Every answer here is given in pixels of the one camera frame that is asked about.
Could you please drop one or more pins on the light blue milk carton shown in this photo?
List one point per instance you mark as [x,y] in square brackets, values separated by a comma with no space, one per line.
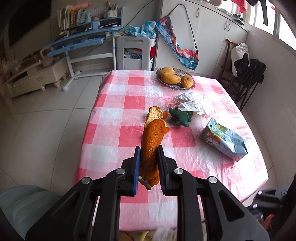
[224,140]

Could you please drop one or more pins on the white TV cabinet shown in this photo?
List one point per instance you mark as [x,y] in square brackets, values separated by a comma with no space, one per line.
[36,78]

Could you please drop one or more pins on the blue study desk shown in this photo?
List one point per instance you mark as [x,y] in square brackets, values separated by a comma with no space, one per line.
[95,34]

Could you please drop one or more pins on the grey-green chair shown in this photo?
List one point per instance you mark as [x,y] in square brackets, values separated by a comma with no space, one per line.
[22,207]

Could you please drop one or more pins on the white pen holder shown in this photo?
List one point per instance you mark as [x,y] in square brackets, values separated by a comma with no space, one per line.
[111,10]

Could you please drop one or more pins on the light blue cloth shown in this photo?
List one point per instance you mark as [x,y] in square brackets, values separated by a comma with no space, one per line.
[148,29]

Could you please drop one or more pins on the row of books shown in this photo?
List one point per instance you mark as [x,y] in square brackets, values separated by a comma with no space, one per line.
[72,16]

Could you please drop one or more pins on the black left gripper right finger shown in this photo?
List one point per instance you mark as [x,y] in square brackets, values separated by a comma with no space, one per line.
[225,217]

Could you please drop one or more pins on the dark wooden chair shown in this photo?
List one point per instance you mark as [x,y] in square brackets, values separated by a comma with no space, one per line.
[239,74]

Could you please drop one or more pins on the person's right hand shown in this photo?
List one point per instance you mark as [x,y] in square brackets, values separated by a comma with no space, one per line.
[268,221]

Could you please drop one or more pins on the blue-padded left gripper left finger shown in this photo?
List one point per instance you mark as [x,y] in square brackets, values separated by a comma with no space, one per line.
[120,182]

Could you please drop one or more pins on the long orange peel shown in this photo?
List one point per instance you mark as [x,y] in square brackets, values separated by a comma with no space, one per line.
[154,130]

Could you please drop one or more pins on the small orange peel piece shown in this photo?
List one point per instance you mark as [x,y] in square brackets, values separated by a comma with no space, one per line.
[165,115]

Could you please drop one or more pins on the yellow mango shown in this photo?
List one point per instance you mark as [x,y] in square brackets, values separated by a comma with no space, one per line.
[187,81]
[169,70]
[170,79]

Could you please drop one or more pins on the colourful hanging bag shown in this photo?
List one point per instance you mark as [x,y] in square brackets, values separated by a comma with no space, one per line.
[187,57]

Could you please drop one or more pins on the woven fruit plate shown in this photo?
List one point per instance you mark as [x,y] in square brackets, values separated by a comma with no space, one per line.
[179,73]

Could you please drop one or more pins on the white plastic stool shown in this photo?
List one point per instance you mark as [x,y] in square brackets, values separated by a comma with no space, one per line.
[135,53]

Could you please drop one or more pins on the white paper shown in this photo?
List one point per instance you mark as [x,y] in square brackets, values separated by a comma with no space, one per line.
[194,102]

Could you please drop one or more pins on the green plush toy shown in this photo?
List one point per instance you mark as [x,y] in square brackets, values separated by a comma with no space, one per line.
[179,117]

